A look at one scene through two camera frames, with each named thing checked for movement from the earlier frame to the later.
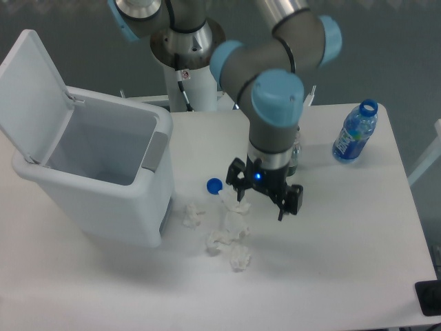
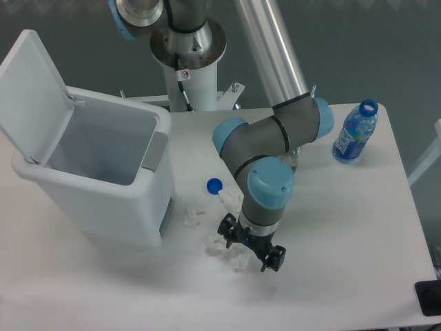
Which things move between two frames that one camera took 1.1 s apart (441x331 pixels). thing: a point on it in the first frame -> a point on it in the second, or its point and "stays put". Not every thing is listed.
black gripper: [273, 182] -> [231, 230]
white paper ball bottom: [240, 257] stays put
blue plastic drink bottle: [357, 128] stays put
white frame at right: [434, 154] stays put
